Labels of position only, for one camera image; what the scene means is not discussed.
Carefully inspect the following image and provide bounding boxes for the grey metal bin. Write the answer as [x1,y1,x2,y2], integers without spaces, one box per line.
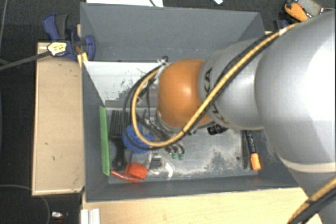
[79,2,303,202]

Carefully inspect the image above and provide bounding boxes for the black brush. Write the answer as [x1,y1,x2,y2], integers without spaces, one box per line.
[108,110,132,170]

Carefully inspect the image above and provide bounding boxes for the red plastic tool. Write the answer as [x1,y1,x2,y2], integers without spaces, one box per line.
[110,162,149,184]

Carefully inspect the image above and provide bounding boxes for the pale wood flat board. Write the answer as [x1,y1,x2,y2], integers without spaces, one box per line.
[31,41,86,196]

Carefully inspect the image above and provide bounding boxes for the black cylinder on white bracket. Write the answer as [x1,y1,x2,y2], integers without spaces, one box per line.
[207,124,228,136]

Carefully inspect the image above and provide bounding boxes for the green flat block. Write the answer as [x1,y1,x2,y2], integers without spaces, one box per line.
[99,105,111,177]

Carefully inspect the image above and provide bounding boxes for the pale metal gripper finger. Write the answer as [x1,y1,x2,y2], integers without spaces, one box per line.
[150,162,174,179]
[150,154,163,169]

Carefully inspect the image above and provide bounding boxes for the blue round object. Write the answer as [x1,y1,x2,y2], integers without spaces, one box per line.
[121,124,154,154]

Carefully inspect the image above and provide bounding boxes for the black and orange marker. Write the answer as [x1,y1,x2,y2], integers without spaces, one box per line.
[242,130,262,172]

